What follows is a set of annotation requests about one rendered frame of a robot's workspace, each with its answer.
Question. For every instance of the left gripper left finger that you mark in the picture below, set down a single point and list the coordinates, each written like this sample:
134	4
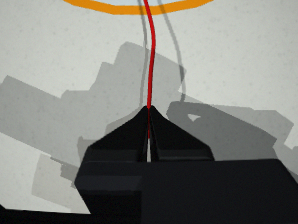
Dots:
123	143

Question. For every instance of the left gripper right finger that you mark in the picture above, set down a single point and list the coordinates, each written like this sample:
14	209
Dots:
172	143

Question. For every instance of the pale grey round disc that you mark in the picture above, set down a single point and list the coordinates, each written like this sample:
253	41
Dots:
137	3

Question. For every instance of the red wire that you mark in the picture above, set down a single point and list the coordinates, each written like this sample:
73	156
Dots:
150	76

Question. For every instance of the orange painted ring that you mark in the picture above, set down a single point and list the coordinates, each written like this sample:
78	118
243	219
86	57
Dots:
137	11

